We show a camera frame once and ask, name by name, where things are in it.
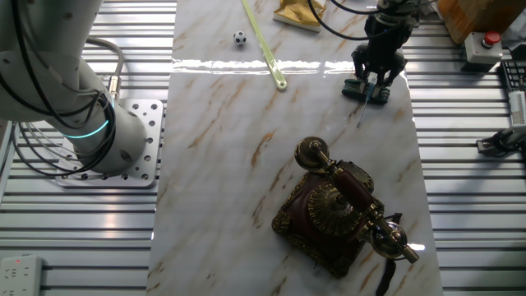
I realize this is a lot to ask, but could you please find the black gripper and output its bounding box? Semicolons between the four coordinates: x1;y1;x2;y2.
351;11;413;98

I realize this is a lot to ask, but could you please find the small blue-handled screwdriver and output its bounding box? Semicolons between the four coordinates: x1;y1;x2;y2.
356;73;377;128

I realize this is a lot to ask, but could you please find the green hex key set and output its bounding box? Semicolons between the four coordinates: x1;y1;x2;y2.
341;77;390;106

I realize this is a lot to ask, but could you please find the gold tissue pack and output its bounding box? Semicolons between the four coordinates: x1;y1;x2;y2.
273;0;328;33

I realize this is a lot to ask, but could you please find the red emergency stop button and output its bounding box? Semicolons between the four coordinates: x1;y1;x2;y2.
464;30;503;65

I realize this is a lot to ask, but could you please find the yellow-green fly swatter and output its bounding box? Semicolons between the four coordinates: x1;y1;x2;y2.
241;0;288;92

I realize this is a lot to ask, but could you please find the brown cardboard box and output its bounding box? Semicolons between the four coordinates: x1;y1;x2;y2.
436;0;526;45

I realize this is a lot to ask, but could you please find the black keyboard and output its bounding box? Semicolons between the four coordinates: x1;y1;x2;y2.
500;60;526;92

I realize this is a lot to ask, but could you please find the white crumpled sheet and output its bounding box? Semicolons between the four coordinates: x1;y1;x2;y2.
501;18;526;50

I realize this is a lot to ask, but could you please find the white power strip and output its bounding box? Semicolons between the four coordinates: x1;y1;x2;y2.
0;254;44;296

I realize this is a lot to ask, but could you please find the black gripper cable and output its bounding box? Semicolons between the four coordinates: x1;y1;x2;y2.
307;0;437;42

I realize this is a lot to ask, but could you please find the metal camera mount clamp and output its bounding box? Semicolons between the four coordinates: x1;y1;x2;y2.
476;126;526;158

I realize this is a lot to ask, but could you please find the dark phone cord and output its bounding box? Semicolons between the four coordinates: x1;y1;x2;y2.
374;212;404;296

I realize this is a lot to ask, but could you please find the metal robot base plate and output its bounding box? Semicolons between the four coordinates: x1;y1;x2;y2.
55;98;164;189

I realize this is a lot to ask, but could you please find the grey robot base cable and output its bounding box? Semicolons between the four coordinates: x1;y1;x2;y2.
85;36;126;102

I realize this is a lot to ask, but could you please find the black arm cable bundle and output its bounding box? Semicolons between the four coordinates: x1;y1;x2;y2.
0;0;118;178

